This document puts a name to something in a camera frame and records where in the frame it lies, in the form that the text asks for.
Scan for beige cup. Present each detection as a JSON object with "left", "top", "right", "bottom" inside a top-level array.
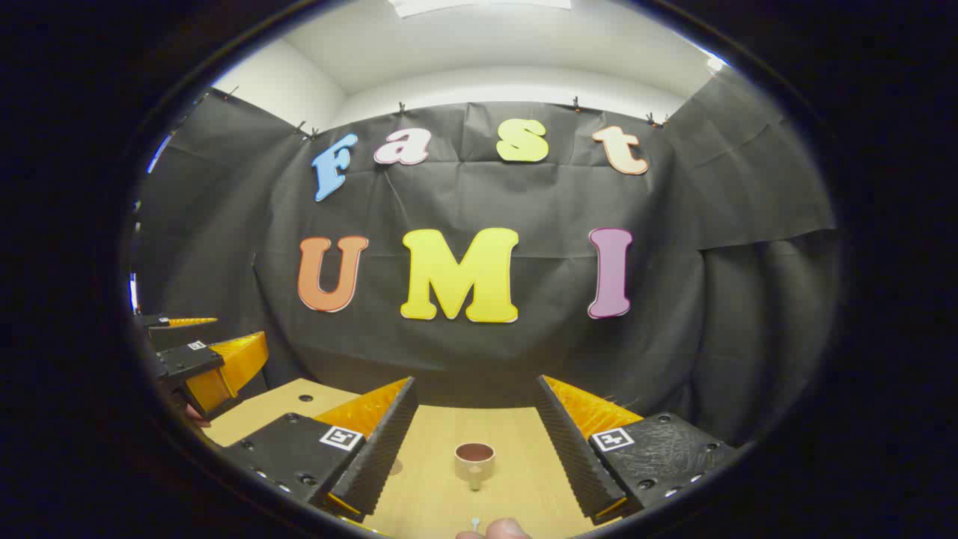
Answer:
[{"left": 454, "top": 442, "right": 496, "bottom": 491}]

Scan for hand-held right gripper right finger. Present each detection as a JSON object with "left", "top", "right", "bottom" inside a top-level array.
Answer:
[{"left": 534, "top": 374, "right": 738, "bottom": 525}]

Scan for ceiling light panel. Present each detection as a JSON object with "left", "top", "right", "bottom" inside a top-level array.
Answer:
[{"left": 388, "top": 0, "right": 573, "bottom": 19}]

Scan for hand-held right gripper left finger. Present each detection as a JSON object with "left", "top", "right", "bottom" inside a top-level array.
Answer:
[{"left": 221, "top": 376, "right": 418, "bottom": 523}]

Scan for black backdrop cloth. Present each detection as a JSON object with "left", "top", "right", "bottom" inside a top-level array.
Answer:
[{"left": 131, "top": 71, "right": 839, "bottom": 450}]

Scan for light wooden desktop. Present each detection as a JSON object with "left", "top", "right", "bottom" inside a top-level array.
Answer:
[{"left": 202, "top": 378, "right": 622, "bottom": 539}]

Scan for row of black cloth clips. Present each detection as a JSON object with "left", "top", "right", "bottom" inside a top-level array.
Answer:
[{"left": 221, "top": 86, "right": 671, "bottom": 143}]

